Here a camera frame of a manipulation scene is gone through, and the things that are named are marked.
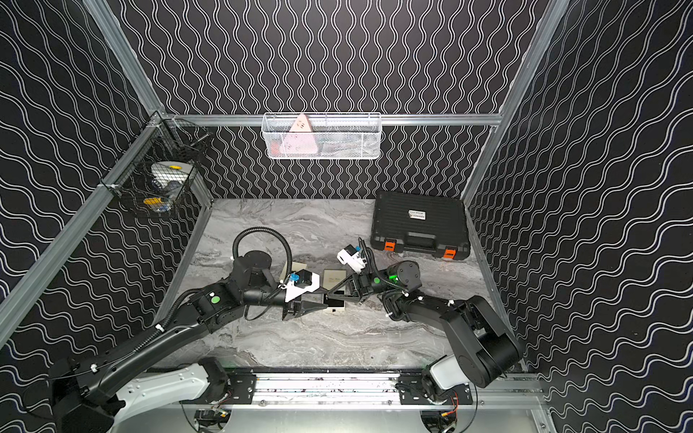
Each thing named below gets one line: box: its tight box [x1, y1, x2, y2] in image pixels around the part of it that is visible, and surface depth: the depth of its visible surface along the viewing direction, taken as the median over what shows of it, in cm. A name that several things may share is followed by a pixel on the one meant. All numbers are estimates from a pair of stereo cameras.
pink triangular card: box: [278, 113, 318, 155], surface depth 91 cm
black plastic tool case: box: [370, 191, 472, 261], surface depth 103 cm
